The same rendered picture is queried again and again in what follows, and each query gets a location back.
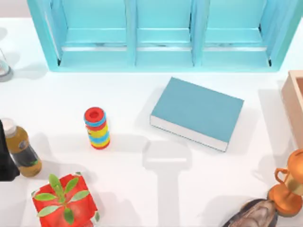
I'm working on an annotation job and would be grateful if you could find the red plant pot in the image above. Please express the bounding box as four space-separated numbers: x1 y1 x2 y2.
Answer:
31 172 101 227

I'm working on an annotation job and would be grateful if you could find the stack of coloured rings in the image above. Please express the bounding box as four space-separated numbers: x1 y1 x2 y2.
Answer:
84 106 111 150

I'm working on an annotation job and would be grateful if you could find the light blue rack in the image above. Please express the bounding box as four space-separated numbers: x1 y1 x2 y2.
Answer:
26 0 303 73

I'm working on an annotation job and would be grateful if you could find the bronze trophy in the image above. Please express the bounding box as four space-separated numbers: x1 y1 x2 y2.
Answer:
267 148 303 217

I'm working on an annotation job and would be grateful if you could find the olive juice bottle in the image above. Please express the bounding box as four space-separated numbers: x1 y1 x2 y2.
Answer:
0 118 43 178

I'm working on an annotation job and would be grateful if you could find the green plant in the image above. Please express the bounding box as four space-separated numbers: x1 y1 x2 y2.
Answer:
34 174 90 225

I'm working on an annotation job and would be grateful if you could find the blue book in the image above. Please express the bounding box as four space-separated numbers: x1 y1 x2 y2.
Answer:
150 77 245 152

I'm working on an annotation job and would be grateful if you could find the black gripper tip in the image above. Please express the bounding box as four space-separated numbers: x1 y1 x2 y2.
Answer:
0 119 20 182

